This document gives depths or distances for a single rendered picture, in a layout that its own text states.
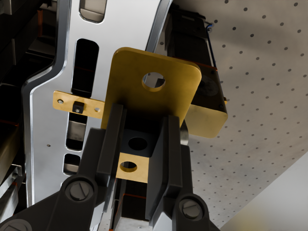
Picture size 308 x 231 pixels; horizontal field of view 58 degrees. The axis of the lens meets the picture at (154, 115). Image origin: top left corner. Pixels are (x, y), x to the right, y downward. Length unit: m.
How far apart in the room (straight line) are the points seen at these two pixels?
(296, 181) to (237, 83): 1.84
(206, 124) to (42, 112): 0.28
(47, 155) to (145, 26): 0.34
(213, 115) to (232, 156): 0.63
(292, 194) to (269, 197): 0.19
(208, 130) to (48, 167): 0.35
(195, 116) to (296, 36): 0.45
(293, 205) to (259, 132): 1.97
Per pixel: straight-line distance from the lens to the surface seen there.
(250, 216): 2.96
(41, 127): 0.54
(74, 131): 0.54
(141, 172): 0.16
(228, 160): 1.06
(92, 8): 0.40
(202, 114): 0.41
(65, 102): 0.48
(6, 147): 0.58
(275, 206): 2.85
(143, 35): 0.39
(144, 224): 0.72
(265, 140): 1.01
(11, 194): 0.71
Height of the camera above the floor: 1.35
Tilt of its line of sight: 48 degrees down
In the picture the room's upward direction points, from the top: 177 degrees counter-clockwise
